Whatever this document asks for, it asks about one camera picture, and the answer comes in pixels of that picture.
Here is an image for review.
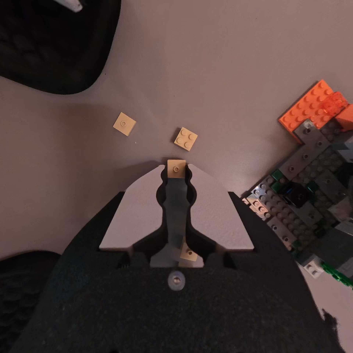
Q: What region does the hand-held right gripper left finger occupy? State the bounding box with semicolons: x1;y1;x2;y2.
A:
99;164;169;263

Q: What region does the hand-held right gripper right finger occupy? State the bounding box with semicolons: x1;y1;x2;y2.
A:
185;164;255;263

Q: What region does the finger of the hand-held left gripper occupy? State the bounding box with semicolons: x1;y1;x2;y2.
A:
56;0;83;13

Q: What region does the tan square jumper plate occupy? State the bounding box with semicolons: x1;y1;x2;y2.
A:
179;243;198;261
113;112;137;136
167;159;186;179

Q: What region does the tan two-by-two brick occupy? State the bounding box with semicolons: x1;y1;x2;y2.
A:
174;127;198;151

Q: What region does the grey desk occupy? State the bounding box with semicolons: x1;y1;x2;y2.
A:
0;0;353;318

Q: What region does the grey toy brick building model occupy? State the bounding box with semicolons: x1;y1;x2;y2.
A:
242;79;353;290

